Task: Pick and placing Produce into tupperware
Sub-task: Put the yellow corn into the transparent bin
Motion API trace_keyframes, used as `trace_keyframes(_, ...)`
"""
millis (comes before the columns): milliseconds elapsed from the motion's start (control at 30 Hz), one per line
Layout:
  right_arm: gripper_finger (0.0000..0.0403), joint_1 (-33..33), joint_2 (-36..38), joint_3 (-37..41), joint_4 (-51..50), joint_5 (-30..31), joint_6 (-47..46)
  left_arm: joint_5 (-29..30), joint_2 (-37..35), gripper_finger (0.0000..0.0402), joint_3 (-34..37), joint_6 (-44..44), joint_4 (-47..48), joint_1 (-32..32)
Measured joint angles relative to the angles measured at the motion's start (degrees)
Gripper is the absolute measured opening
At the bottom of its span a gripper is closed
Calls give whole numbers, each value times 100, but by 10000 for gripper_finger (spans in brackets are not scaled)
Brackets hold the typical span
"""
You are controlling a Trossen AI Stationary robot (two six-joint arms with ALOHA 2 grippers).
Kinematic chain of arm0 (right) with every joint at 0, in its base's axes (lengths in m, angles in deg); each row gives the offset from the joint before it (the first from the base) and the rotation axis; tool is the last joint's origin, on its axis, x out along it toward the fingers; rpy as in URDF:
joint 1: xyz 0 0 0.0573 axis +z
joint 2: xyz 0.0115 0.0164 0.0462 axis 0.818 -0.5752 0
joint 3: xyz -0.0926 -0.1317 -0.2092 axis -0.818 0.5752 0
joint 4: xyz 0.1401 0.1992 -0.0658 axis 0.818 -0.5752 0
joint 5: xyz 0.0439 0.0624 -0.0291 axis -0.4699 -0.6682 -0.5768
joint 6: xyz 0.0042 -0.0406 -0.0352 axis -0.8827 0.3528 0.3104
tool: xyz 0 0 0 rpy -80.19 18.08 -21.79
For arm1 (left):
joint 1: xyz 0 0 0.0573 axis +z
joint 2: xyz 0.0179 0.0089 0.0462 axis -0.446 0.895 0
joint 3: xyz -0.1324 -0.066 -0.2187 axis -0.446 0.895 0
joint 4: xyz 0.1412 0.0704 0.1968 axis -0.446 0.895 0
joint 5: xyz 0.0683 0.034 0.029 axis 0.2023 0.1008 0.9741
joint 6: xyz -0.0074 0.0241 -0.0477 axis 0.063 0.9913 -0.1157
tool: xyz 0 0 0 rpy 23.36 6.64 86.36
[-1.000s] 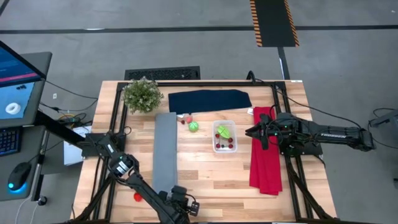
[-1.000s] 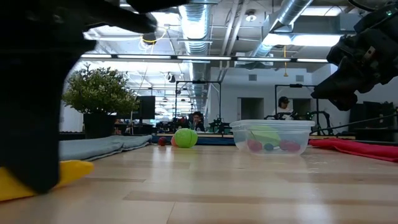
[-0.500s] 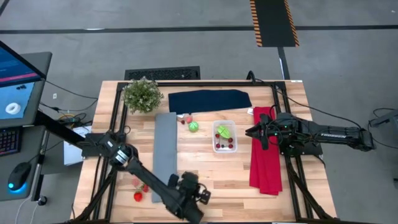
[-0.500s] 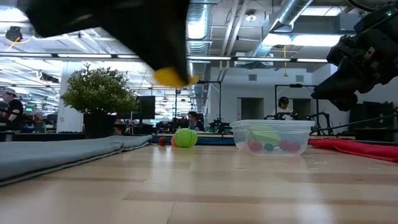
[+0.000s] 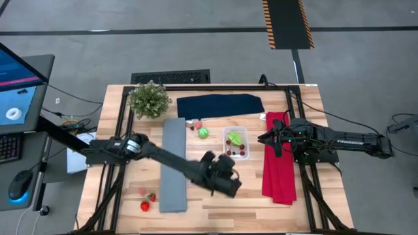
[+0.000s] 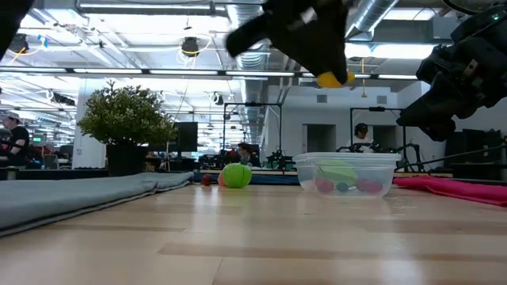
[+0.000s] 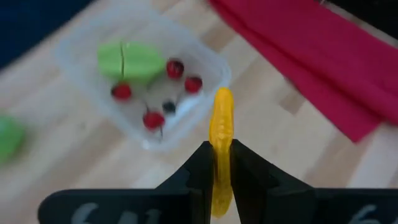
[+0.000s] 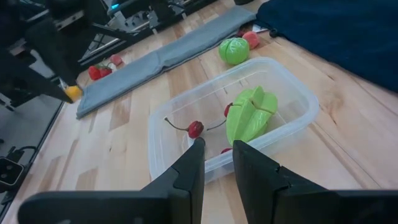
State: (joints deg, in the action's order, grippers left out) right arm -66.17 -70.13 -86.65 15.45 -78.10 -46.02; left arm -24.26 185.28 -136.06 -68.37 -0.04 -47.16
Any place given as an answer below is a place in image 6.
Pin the silver ventilation duct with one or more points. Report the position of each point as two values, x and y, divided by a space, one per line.
372 16
253 63

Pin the green toy lettuce leaf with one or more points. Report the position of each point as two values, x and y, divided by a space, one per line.
336 171

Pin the grey towel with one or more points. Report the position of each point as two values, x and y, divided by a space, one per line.
59 198

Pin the background black robot arm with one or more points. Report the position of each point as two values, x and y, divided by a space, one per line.
277 160
414 152

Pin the black aluminium frame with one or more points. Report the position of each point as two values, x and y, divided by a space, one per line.
59 174

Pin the person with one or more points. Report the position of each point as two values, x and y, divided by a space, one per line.
17 142
361 138
245 155

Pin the black ceiling device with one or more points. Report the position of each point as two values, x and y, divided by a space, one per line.
17 42
190 46

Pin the dark toy blueberry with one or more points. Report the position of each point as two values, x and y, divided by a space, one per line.
342 187

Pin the yellow toy banana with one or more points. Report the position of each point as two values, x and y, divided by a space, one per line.
326 81

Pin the red towel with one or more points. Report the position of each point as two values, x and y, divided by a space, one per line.
467 190

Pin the black background monitor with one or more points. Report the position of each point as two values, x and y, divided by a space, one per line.
187 136

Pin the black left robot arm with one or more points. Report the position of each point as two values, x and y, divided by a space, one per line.
12 20

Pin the green toy ball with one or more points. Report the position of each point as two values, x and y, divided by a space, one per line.
236 175

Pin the peach-coloured toy fruit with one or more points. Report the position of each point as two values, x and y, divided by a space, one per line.
220 180

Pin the clear plastic tupperware container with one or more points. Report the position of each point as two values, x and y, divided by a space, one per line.
307 170

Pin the black background camera frame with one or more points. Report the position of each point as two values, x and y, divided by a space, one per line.
253 104
376 108

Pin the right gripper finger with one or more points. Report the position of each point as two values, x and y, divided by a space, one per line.
431 115

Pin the green potted plant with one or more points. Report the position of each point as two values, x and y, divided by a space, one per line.
123 118

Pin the black background cabinet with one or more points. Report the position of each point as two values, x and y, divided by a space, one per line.
475 154

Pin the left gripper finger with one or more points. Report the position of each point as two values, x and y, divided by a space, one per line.
328 55
253 37

